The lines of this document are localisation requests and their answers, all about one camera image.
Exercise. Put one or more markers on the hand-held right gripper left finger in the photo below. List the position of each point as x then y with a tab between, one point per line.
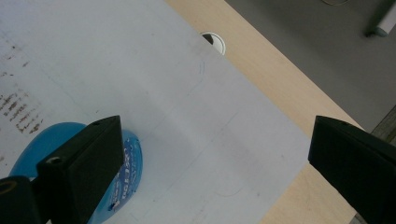
84	165

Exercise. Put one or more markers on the grey furniture leg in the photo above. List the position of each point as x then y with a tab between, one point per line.
379	18

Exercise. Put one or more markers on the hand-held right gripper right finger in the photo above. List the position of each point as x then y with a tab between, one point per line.
355	165

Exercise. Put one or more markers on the blue bottle with white cap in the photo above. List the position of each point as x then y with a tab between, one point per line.
46	146

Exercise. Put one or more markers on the dark wooden board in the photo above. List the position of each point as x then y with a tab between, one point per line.
389	124

